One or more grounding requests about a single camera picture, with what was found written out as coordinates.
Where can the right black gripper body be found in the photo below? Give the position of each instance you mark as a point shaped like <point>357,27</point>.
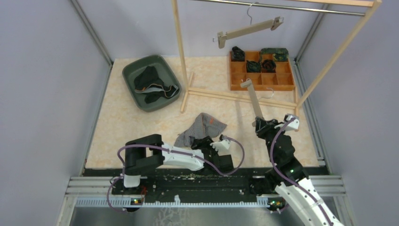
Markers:
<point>267,132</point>

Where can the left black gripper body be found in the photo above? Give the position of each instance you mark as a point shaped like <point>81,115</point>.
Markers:
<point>205,144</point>

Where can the grey striped underwear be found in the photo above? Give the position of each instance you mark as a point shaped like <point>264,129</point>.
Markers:
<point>204,125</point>

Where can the wooden clip hanger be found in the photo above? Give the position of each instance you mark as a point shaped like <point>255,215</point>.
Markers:
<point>272,24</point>
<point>253,97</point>

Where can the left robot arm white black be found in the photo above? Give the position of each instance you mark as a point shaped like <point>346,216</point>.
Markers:
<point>146,154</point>

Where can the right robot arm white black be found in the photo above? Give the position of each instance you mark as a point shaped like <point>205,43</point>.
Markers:
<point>288,178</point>

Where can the black underwear orange trim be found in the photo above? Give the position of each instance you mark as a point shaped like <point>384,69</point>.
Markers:
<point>152,86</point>

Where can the wooden compartment tray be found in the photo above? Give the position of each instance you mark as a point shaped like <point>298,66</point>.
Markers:
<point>281,80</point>

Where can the rolled black red sock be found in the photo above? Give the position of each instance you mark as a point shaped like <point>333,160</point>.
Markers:
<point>268,66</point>

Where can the rolled dark sock middle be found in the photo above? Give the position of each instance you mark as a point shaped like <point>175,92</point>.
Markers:
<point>253,66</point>

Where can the folded green camouflage cloth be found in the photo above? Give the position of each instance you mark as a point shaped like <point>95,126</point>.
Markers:
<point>278,54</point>

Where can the rolled black sock top-left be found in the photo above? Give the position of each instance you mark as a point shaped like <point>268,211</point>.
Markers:
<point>237,54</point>

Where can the green plastic basin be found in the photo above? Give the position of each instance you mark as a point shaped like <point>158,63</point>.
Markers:
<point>132,70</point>

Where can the metal hanging rod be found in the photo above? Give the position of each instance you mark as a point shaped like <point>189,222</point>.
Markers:
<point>261,5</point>

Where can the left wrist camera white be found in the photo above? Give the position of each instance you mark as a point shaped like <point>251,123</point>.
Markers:
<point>221,146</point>

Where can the wooden clothes rack frame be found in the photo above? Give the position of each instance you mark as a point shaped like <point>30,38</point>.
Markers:
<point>371,6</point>

